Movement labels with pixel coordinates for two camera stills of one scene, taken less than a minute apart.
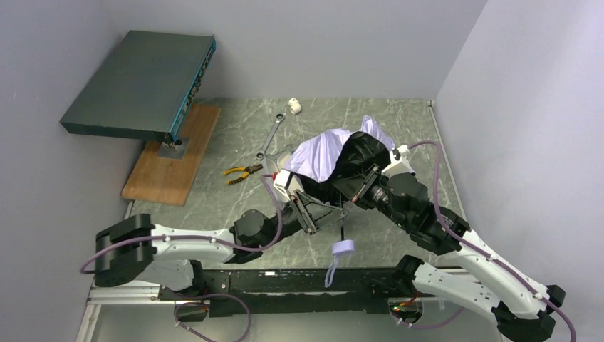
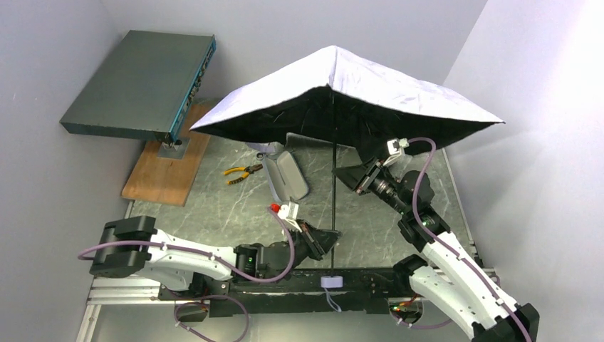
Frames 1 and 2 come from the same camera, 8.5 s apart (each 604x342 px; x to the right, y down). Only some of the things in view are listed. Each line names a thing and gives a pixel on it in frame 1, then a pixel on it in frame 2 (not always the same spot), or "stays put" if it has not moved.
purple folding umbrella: x=324 y=159 to x=337 y=100
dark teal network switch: x=147 y=87 stays put
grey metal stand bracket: x=174 y=151 stays put
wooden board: x=168 y=180 stays put
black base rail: x=271 y=293 stays put
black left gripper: x=301 y=212 to x=310 y=241
